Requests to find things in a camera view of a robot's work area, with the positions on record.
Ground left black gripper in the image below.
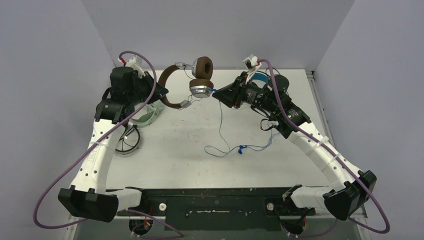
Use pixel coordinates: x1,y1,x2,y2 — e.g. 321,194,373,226
127,71,169,106

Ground mint green headphones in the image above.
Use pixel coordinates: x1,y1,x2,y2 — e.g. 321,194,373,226
128,100,165,129

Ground black blue headphones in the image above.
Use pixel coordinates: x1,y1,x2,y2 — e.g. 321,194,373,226
251,72,269,84

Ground white black headphones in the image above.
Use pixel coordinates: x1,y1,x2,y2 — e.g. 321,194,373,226
115,125,142,156

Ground thin blue headphone cable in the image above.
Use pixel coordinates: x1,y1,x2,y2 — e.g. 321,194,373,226
183,67,282,159

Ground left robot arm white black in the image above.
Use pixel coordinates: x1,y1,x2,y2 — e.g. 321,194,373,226
58,66,169,223

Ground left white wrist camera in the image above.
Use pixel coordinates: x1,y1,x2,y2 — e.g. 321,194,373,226
118,55,145,78

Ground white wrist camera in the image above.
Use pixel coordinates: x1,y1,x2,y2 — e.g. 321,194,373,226
118,55,145,78
242,54,262,83

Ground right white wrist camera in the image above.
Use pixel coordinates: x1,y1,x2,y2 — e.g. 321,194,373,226
242,54,262,83

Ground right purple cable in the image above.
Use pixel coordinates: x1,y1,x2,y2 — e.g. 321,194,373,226
258,58,391,239

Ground purple cable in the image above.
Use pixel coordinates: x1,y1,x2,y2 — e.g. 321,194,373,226
32,50,185,240
258,58,391,239

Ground aluminium frame rail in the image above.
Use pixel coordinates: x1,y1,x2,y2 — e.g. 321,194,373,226
304,70,368,220

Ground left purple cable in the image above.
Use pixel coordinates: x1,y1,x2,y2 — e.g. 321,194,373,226
32,50,185,240

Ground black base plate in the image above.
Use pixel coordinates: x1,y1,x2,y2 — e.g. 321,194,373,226
131,187,316,231

